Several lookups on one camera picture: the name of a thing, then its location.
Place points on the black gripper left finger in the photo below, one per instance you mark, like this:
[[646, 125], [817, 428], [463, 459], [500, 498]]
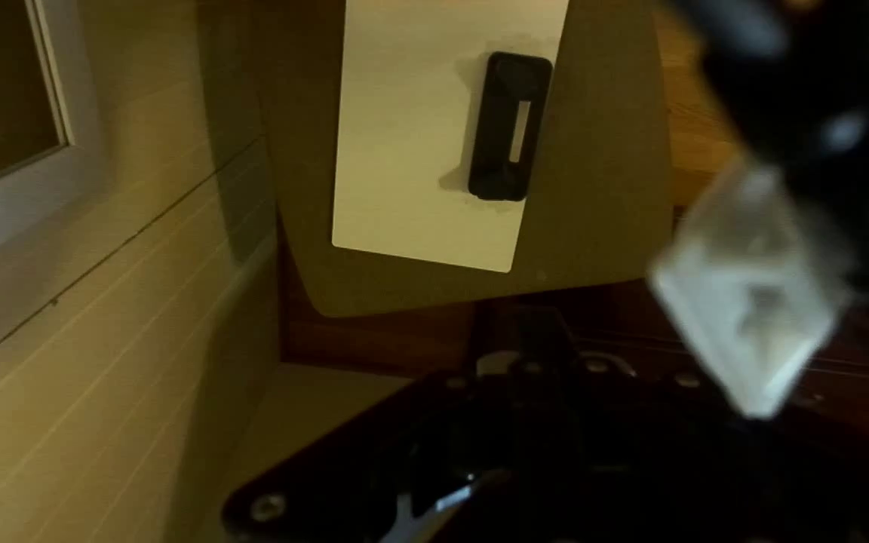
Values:
[[355, 457]]

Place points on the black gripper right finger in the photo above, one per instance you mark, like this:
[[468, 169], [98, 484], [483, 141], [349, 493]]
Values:
[[676, 440]]

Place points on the white paper sheet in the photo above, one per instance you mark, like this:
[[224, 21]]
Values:
[[405, 151]]

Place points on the black rectangular clip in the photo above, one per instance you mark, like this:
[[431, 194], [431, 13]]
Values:
[[490, 131]]

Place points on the grey wall frame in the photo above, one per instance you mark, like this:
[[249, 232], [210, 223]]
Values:
[[74, 99]]

